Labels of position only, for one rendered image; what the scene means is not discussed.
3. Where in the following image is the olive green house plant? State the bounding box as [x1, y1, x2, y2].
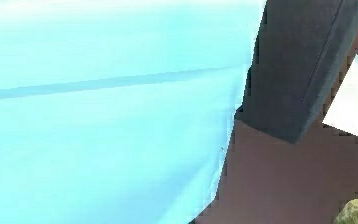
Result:
[332, 197, 358, 224]

